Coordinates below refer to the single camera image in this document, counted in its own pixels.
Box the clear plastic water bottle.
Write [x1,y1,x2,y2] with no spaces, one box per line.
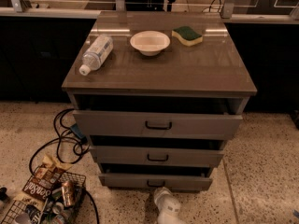
[79,34,113,76]

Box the grey top drawer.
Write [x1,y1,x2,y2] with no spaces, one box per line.
[73,110,242,140]

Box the brown snack bag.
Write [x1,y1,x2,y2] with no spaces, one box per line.
[15,154,72,208]

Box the grey drawer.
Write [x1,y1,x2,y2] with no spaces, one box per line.
[91,146,223,167]
[99,173,212,192]
[73,110,242,140]

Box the copper drink can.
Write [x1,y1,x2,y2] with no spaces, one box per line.
[62,180,76,207]

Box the white bowl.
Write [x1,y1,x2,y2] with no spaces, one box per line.
[130,31,170,56]

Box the grey bottom drawer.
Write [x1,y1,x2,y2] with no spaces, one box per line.
[99,173,212,192]

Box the small dark floor object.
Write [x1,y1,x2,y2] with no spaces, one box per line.
[0,187,8,202]

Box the black wire basket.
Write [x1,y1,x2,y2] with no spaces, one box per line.
[1,172,86,224]

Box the grey middle drawer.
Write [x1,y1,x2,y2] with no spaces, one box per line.
[91,146,223,167]

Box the blue plug box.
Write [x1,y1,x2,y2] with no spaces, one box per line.
[70,124,87,143]

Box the black floor cable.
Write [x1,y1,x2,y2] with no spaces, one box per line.
[28,108,100,224]

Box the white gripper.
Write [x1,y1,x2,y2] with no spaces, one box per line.
[153,187,186,224]

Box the green yellow sponge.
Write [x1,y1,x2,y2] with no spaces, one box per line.
[172,26,203,47]

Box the grey drawer cabinet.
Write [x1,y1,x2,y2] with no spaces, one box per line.
[63,12,256,177]

